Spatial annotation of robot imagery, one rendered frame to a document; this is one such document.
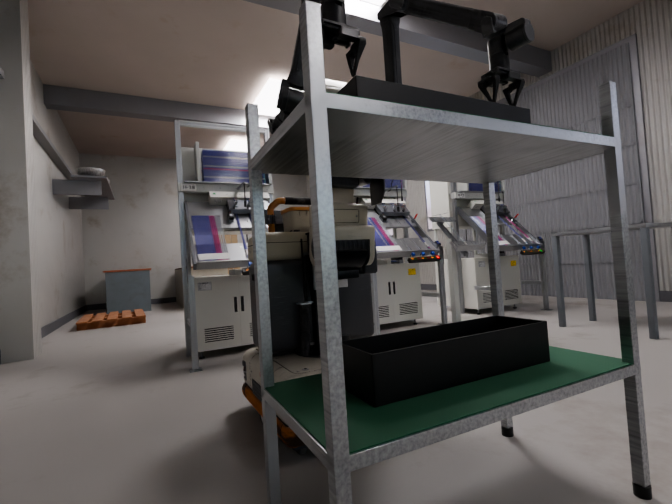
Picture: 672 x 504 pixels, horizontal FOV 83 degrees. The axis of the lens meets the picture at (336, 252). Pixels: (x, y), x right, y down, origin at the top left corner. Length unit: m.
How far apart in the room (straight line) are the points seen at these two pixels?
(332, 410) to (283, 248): 1.07
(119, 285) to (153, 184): 2.92
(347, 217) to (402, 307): 2.36
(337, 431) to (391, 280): 3.07
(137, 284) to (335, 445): 7.37
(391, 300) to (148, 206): 7.20
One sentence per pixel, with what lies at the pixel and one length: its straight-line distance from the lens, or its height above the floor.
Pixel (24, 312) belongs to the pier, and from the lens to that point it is 4.27.
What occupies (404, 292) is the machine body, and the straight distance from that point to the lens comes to 3.76.
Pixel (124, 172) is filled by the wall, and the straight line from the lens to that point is 9.93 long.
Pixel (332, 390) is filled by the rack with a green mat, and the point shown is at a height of 0.46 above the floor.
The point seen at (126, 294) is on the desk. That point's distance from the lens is 7.93.
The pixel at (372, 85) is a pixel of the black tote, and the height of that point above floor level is 1.05.
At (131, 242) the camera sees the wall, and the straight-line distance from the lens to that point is 9.68.
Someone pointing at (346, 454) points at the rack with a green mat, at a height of 0.35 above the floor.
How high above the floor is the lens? 0.66
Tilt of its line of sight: 2 degrees up
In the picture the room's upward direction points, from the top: 4 degrees counter-clockwise
